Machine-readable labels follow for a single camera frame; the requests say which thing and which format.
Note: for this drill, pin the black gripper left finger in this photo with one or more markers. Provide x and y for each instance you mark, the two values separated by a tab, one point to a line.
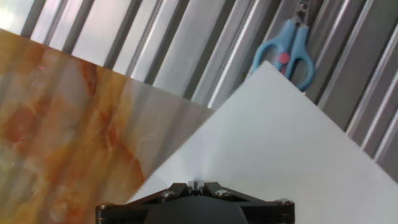
140	211

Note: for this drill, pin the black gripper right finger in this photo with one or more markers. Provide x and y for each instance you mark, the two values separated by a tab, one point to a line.
267	211

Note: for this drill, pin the white paper sheet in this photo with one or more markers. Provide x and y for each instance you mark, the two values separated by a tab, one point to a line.
280	140

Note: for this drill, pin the orange marble pattern mat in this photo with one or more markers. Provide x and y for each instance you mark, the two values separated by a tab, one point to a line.
62	124

